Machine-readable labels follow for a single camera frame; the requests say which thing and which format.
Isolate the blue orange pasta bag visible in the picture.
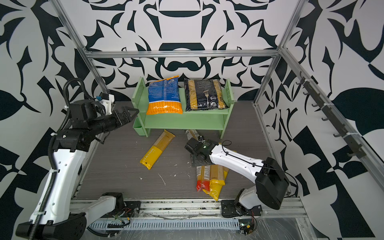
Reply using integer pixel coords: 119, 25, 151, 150
147, 76, 183, 115

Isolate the black penne pasta bag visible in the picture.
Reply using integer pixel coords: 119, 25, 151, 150
184, 79, 228, 112

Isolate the grey blue spaghetti pack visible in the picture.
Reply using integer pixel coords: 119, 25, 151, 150
185, 130, 206, 142

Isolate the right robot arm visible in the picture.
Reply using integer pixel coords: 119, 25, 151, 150
185, 138, 290, 210

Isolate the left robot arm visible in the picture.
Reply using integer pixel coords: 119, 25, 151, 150
16, 99, 140, 240

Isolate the green two-tier shelf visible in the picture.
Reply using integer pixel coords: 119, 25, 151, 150
132, 78, 235, 138

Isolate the red spaghetti pack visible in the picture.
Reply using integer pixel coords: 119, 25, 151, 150
196, 166, 211, 192

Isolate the yellow Pastatime spaghetti bag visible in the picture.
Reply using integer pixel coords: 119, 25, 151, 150
203, 165, 230, 201

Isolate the yellow spaghetti bag left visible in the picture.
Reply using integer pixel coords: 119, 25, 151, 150
140, 130, 175, 170

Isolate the small electronics board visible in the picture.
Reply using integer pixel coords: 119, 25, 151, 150
239, 218, 258, 236

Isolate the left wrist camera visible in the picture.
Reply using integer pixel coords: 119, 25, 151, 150
96, 93, 115, 115

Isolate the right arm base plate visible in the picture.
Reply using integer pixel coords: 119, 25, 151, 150
221, 200, 263, 218

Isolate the white cable duct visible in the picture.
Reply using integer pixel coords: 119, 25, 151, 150
90, 219, 240, 231

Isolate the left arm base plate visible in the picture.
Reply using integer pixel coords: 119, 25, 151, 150
102, 201, 141, 218

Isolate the wall hook rail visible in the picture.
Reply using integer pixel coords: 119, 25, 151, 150
298, 71, 368, 159

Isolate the aluminium frame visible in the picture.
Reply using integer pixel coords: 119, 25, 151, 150
51, 1, 384, 188

